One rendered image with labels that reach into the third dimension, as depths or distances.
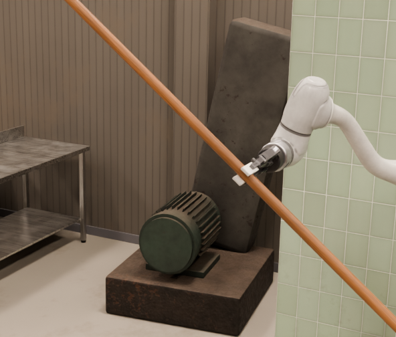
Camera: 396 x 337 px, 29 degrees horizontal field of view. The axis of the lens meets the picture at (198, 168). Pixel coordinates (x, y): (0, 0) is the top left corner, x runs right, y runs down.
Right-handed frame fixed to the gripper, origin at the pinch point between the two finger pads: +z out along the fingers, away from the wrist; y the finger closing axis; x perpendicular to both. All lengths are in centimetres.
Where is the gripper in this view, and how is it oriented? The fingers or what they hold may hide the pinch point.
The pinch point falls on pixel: (245, 174)
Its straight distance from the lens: 212.8
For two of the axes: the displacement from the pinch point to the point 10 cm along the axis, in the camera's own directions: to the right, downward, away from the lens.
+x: -7.0, -6.9, 1.8
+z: -4.5, 2.3, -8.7
